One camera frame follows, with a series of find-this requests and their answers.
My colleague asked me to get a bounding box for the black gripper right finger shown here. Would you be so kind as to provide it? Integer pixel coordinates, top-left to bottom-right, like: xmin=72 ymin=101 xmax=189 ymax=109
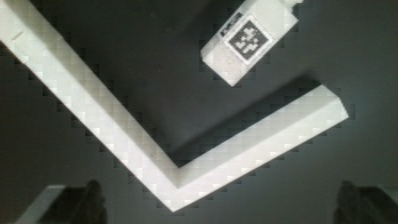
xmin=333 ymin=181 xmax=398 ymax=224

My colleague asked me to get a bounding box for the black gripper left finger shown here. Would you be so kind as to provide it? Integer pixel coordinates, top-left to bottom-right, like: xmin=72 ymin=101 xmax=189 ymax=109
xmin=17 ymin=180 xmax=107 ymax=224

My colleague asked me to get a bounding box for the white U-shaped obstacle fence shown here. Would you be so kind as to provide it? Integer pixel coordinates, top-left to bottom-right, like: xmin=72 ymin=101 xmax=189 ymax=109
xmin=0 ymin=0 xmax=353 ymax=213

